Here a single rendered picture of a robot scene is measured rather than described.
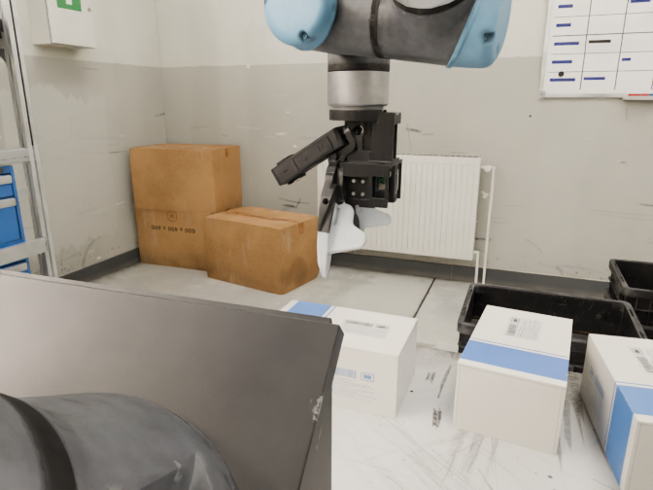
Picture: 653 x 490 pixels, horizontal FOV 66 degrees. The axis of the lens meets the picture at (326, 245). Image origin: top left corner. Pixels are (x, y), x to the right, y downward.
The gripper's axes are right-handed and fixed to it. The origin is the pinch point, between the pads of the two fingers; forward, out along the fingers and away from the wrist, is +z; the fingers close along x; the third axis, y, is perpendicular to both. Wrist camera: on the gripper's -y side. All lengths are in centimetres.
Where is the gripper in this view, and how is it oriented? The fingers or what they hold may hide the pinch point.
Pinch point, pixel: (339, 262)
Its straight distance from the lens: 68.6
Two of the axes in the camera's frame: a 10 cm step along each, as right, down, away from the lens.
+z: 0.0, 9.6, 2.8
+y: 9.3, 1.1, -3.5
